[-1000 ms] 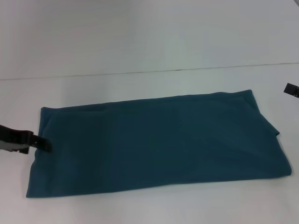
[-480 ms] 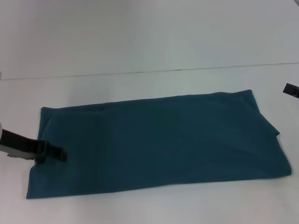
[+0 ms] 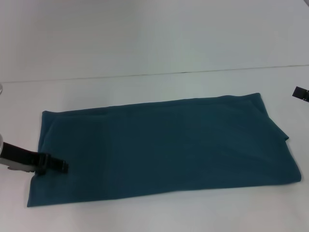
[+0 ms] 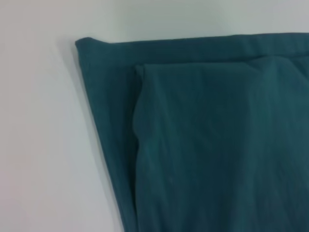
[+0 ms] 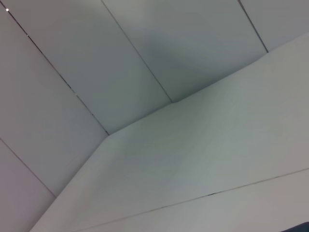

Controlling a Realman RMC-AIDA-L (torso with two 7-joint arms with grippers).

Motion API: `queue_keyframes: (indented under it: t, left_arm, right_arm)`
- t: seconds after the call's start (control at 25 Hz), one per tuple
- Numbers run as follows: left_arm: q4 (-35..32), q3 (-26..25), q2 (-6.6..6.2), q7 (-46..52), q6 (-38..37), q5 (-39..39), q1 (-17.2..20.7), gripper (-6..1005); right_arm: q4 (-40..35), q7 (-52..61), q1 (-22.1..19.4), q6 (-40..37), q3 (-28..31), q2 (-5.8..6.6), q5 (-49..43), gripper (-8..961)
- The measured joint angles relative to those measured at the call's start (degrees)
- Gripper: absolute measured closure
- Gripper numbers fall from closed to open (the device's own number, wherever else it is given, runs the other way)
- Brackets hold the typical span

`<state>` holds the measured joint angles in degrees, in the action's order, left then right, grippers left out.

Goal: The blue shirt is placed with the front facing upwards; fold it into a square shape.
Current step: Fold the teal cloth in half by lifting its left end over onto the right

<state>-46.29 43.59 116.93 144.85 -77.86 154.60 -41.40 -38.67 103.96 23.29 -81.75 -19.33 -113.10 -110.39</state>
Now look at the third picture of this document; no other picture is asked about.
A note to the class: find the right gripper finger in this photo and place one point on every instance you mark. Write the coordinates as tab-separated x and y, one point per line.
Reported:
300	95
301	91

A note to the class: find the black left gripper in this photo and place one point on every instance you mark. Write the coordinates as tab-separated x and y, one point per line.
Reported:
24	157

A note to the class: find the teal t-shirt with FREE print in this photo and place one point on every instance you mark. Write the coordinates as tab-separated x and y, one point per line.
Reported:
164	145

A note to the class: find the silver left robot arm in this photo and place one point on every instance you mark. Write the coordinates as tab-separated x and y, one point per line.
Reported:
1	145

